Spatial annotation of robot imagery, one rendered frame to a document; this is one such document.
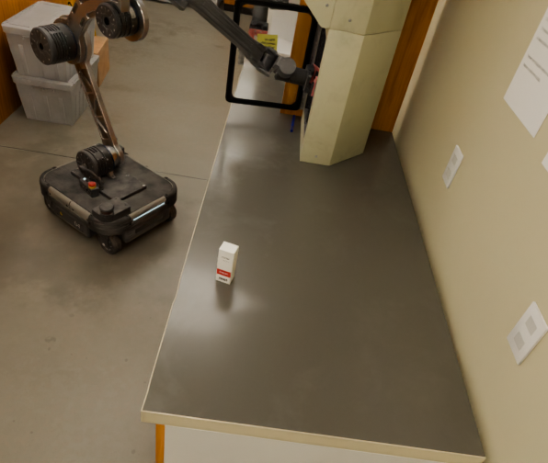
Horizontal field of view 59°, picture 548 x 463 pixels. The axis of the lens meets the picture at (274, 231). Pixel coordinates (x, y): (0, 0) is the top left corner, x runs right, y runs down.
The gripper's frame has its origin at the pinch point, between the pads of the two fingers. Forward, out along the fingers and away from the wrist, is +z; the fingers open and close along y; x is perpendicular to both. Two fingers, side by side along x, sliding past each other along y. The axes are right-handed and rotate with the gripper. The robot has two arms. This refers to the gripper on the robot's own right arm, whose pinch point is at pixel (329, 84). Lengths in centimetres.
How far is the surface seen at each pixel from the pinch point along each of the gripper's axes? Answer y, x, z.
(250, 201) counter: -45, 26, -22
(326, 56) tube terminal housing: -15.9, -14.3, -7.0
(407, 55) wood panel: 19.0, -10.9, 30.1
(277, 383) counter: -109, 25, -14
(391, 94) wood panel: 19.0, 5.3, 30.0
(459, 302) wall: -82, 18, 34
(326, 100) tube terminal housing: -16.2, -0.4, -2.5
